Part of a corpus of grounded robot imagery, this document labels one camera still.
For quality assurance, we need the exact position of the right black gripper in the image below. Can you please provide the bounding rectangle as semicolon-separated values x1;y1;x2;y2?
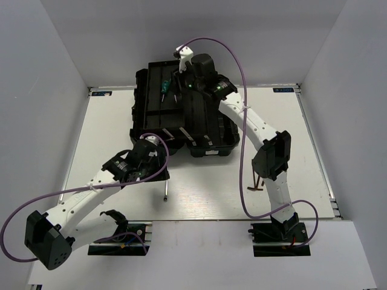
168;61;204;97

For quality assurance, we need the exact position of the green stubby screwdriver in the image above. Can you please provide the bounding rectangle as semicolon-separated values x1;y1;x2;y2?
161;79;172;103

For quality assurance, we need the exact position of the black plastic toolbox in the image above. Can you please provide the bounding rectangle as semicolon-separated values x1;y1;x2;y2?
129;60;240;158

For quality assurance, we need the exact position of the small silver ratchet wrench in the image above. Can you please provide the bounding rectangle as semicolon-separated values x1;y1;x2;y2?
163;180;168;202

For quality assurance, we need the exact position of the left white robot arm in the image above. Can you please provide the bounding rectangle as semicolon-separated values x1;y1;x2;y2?
25;136;169;270

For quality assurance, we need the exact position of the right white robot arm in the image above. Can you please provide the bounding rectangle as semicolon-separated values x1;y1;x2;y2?
172;51;299;241

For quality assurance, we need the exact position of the left blue table label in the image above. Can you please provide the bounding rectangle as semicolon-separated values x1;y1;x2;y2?
91;91;112;96

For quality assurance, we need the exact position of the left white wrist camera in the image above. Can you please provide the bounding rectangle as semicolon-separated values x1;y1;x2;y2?
140;135;161;149

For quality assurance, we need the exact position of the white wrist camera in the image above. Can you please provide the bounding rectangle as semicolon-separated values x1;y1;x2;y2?
140;135;161;149
174;45;194;73

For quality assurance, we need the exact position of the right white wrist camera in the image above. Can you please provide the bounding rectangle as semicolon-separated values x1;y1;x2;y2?
174;45;194;73

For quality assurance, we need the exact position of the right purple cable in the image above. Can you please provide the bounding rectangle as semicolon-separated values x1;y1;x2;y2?
177;37;319;249

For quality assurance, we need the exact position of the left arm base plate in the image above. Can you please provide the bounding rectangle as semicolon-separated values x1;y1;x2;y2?
88;222;152;257

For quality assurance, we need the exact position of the brown T-handle hex key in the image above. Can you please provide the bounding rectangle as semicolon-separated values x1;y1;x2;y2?
247;171;264;192

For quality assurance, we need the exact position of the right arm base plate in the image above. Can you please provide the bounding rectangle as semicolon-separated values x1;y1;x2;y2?
248;222;311;257

